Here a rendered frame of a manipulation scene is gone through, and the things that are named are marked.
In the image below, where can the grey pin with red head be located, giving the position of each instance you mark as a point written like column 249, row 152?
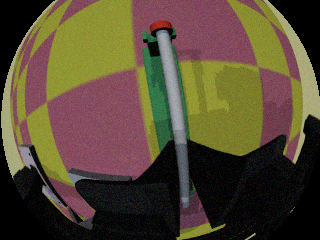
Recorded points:
column 162, row 30

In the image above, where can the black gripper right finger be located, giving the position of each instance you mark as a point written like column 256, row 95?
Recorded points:
column 219, row 177

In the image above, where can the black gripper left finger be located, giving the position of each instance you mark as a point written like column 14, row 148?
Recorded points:
column 155, row 192

